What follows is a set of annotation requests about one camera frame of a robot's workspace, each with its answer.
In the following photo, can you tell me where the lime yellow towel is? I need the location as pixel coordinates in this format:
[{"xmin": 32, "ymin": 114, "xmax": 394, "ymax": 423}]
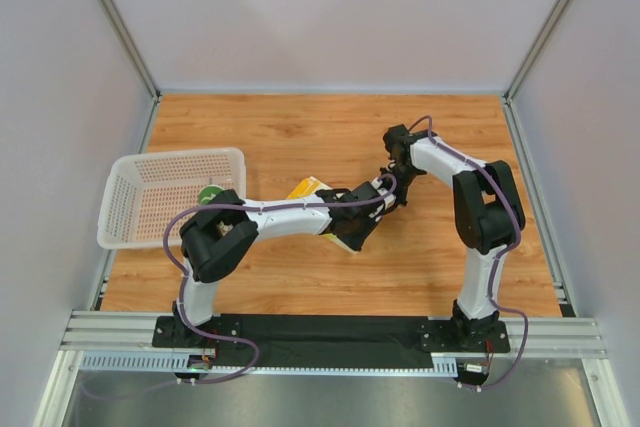
[{"xmin": 286, "ymin": 176, "xmax": 357, "ymax": 254}]

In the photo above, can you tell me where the green dinosaur pattern towel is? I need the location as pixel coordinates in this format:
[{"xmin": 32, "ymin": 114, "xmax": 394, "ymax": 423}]
[{"xmin": 198, "ymin": 184, "xmax": 224, "ymax": 205}]

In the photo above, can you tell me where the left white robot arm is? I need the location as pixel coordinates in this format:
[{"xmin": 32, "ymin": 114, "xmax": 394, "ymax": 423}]
[{"xmin": 168, "ymin": 174, "xmax": 397, "ymax": 347}]

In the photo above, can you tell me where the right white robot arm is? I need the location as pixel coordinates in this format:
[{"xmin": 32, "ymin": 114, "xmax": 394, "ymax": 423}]
[{"xmin": 383, "ymin": 124, "xmax": 526, "ymax": 354}]

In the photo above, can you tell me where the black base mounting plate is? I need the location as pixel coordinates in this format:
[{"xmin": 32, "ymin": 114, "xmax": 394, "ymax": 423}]
[{"xmin": 152, "ymin": 313, "xmax": 512, "ymax": 369}]

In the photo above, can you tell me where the white perforated plastic basket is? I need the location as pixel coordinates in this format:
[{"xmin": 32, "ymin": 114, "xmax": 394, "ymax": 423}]
[{"xmin": 97, "ymin": 147, "xmax": 246, "ymax": 250}]

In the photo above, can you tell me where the right aluminium frame post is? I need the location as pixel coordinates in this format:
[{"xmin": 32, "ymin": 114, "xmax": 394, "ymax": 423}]
[{"xmin": 503, "ymin": 0, "xmax": 606, "ymax": 101}]

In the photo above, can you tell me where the aluminium frame post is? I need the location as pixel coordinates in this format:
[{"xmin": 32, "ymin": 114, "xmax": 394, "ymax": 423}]
[
  {"xmin": 503, "ymin": 0, "xmax": 606, "ymax": 101},
  {"xmin": 68, "ymin": 0, "xmax": 162, "ymax": 101}
]

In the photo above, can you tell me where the white slotted cable duct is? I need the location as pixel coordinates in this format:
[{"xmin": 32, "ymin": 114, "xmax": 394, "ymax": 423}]
[{"xmin": 79, "ymin": 352, "xmax": 459, "ymax": 376}]

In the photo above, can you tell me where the aluminium front rail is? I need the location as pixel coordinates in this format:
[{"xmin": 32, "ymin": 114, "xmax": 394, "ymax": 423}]
[{"xmin": 59, "ymin": 311, "xmax": 608, "ymax": 359}]

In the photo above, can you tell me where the left aluminium frame post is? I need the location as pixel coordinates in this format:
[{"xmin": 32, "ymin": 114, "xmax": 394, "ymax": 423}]
[{"xmin": 68, "ymin": 0, "xmax": 162, "ymax": 101}]

